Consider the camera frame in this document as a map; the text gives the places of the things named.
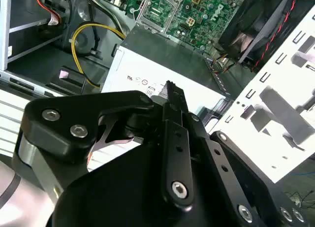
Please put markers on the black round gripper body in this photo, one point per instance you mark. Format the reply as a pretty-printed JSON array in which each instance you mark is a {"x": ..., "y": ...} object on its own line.
[{"x": 118, "y": 192}]

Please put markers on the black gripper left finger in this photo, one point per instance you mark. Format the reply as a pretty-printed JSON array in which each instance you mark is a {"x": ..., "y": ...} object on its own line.
[{"x": 49, "y": 136}]

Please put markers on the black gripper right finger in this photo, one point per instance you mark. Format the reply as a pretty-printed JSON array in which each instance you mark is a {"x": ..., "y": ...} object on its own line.
[{"x": 221, "y": 160}]

